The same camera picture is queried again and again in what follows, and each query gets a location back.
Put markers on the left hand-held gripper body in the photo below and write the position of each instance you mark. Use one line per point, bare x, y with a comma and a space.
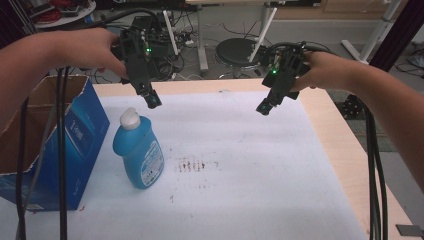
135, 53

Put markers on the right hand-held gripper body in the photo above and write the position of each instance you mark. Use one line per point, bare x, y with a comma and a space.
283, 71

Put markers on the blue detergent bottle white cap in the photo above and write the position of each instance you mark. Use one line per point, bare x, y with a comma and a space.
141, 155

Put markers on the blue cardboard box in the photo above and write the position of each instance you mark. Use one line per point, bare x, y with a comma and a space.
50, 143

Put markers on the person's right hand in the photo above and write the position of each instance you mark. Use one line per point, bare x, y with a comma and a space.
325, 71

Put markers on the person's left hand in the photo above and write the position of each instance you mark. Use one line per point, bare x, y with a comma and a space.
87, 50

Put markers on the black round stool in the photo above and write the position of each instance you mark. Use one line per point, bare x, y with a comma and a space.
237, 53

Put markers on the white round table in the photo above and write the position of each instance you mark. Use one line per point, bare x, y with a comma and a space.
63, 11

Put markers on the white table mat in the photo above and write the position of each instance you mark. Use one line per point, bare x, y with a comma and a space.
213, 173

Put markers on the white desk frame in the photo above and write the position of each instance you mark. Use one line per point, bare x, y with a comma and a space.
373, 30
233, 33

